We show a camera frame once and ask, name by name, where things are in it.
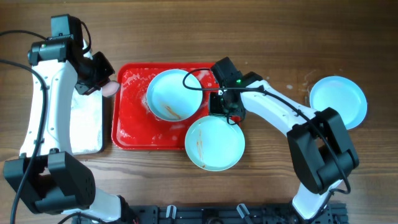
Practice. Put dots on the pink green sponge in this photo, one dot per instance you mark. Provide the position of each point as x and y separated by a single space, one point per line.
110 89

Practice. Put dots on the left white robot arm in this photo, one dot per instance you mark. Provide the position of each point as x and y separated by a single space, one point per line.
46 177

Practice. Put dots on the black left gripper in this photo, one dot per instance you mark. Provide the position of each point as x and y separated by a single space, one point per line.
94 83

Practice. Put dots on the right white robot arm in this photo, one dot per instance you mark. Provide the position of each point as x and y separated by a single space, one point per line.
321 149

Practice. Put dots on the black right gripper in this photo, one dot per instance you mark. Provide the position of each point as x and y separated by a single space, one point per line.
216 104

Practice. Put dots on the red plastic tray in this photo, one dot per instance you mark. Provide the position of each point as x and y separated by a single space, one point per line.
135 127

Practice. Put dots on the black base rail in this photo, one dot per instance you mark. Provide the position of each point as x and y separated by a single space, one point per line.
279 213

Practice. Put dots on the white plate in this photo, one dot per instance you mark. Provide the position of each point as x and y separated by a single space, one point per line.
174 95
344 96
214 145

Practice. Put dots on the black soapy water tray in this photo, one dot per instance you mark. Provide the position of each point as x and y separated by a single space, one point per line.
86 123

